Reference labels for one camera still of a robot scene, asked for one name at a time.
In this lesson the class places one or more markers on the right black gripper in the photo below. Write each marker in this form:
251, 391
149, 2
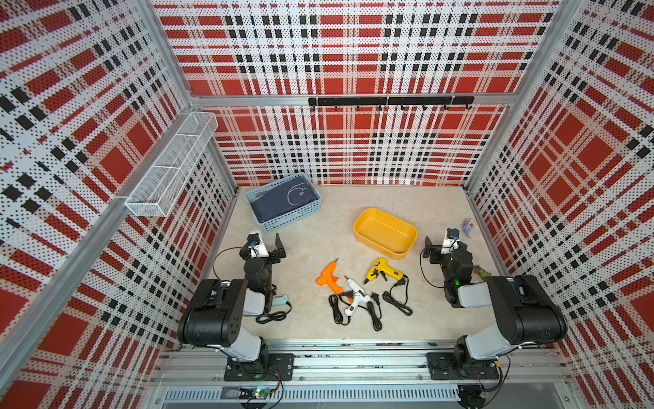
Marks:
436, 251

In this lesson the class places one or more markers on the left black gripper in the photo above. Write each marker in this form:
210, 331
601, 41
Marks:
274, 255

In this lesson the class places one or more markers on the yellow storage box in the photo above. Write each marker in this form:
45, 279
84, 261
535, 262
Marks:
385, 233

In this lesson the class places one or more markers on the yellow glue gun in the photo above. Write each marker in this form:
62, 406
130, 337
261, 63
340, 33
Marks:
380, 268

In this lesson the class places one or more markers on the light blue glue gun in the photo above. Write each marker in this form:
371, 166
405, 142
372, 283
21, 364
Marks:
278, 307

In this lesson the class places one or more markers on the orange glue gun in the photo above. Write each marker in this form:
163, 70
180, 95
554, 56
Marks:
327, 278

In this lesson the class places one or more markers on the white glue gun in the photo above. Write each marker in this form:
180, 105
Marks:
344, 306

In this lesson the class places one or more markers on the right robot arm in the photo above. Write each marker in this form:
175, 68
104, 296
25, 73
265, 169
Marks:
524, 313

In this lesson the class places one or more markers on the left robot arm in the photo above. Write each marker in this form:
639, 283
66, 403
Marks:
214, 316

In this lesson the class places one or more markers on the blue plastic basket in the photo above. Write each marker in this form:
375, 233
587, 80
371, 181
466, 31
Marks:
288, 218

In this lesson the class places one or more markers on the dark cloth in basket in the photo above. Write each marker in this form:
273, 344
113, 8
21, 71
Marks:
282, 199

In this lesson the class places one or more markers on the small purple toy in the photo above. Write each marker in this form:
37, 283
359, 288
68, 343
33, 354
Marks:
468, 227

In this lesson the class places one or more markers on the green circuit board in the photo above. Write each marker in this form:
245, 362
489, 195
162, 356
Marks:
257, 393

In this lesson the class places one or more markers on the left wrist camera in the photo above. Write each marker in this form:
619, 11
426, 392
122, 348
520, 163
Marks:
256, 246

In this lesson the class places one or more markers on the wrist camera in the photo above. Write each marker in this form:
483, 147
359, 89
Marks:
256, 246
451, 237

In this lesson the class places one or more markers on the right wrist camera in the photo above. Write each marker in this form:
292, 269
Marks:
451, 237

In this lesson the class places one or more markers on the small keychain toy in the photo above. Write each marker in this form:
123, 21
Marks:
482, 273

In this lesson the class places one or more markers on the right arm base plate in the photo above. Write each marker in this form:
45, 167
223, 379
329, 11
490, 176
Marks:
445, 366

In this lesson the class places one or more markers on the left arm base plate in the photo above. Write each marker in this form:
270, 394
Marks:
271, 367

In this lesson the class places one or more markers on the white wire wall basket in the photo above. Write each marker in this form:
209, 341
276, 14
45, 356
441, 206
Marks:
157, 192

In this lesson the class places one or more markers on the black hook rail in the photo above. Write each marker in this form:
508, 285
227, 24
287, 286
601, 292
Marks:
388, 101

